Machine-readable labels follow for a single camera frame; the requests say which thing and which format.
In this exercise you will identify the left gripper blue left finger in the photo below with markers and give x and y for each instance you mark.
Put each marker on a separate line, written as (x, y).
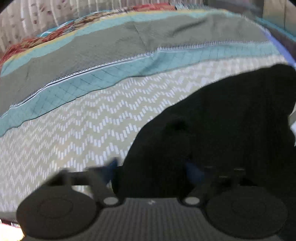
(105, 173)

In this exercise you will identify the beige hanging cloth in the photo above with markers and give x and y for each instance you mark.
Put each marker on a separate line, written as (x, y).
(281, 13)

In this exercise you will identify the purple mattress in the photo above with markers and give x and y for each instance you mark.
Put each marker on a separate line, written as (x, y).
(289, 58)

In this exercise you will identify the teal plastic bin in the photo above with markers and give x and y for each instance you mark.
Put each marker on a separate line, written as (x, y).
(274, 27)

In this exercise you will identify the black pants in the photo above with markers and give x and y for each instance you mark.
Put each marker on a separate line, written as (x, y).
(238, 122)

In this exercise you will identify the red floral blanket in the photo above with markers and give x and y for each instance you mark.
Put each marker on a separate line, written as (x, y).
(51, 34)

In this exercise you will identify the floral curtain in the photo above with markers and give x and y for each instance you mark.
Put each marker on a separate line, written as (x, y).
(22, 19)

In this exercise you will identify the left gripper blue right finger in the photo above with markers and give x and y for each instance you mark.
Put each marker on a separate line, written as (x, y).
(195, 175)

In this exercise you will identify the striped patterned bed sheet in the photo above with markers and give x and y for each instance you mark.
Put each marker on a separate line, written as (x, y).
(80, 99)

